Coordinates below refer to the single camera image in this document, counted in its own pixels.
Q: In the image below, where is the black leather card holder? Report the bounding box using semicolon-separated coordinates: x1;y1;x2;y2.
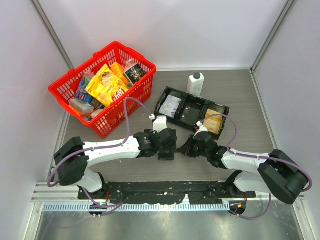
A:
158;150;175;161

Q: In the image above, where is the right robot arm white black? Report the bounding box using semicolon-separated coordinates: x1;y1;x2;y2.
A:
178;131;312;205

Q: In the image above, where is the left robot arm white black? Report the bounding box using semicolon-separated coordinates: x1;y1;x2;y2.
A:
54;128;177;199

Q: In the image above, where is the gold card bottom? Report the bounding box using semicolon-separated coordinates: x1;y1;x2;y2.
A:
203;119;222;134

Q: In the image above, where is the gold card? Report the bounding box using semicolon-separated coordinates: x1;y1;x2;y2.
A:
205;109;223;122
203;119;222;134

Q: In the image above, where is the black VIP card upper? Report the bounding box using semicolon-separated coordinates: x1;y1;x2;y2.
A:
180;106;200;126

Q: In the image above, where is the gold card top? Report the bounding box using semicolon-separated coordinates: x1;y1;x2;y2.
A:
205;109;223;122

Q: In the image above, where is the black three-compartment card tray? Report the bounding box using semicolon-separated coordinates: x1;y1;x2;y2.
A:
154;86;230;131

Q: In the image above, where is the white VIP card bottom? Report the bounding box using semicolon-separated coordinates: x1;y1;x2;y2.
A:
159;106;177;118

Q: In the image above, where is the white vip card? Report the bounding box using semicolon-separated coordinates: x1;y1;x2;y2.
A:
161;101;179;112
159;106;177;118
165;95;182;105

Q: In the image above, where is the white VIP card middle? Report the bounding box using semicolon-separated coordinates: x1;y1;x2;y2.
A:
161;101;179;112

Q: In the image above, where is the white VIP card top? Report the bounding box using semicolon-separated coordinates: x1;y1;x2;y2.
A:
165;95;182;105

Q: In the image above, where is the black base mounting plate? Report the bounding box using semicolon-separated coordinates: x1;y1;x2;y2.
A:
89;181;256;205

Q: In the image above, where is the white bottle black cap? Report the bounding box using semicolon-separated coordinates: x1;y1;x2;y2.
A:
186;72;205;97

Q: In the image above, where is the black gold patterned box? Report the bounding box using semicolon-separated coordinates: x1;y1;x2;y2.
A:
124;63;146;85

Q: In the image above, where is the yellow snack bag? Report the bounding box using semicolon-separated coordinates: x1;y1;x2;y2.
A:
85;64;129;107

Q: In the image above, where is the clear plastic wrapped pack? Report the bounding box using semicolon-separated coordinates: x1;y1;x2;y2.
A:
68;98;94;115

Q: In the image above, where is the red plastic shopping basket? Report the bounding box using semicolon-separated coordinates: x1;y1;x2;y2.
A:
48;41;157;139

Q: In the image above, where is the orange snack box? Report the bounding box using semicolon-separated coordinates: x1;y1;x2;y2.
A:
110;62;126;81

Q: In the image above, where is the blue green snack pack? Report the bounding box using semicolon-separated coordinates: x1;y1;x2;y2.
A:
75;76;93;104

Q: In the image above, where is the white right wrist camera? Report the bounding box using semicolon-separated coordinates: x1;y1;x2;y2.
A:
195;121;208;134

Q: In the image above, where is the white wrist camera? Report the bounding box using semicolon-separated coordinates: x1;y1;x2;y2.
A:
152;115;167;133
195;121;208;134

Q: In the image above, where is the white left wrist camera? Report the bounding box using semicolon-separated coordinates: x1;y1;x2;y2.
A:
152;115;167;133

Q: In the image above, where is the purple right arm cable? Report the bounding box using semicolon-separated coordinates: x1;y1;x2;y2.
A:
199;113;313;220

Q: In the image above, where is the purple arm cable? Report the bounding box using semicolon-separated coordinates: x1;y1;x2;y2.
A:
199;113;313;220
47;97;156;188

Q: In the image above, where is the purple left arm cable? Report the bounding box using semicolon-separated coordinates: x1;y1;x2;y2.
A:
47;97;156;188

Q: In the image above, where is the white slotted cable duct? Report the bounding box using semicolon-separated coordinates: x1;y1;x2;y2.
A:
42;201;230;212

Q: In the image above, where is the aluminium frame profile right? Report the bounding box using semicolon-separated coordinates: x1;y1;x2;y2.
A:
250;0;297;74

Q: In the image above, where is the aluminium frame profile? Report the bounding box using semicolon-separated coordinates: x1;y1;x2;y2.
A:
30;0;74;69
250;0;297;74

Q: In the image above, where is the aluminium frame profile left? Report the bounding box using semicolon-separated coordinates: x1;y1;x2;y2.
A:
30;0;74;69

